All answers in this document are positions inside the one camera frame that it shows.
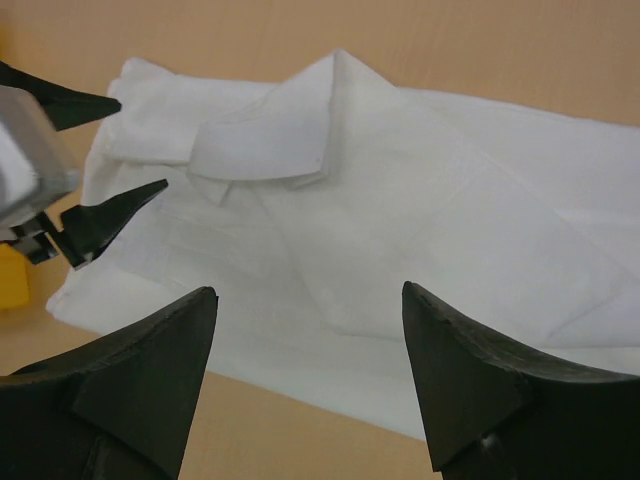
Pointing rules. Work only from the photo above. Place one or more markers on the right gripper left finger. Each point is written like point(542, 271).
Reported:
point(119, 407)

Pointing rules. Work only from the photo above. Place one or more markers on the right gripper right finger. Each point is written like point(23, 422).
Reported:
point(495, 408)

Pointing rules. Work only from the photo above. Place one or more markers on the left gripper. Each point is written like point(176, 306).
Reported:
point(87, 230)

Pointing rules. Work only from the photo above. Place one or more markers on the white long sleeve shirt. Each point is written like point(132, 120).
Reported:
point(308, 204)

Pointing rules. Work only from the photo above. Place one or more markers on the yellow plastic tray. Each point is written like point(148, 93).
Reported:
point(14, 287)

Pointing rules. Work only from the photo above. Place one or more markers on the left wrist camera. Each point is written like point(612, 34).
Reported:
point(36, 167)

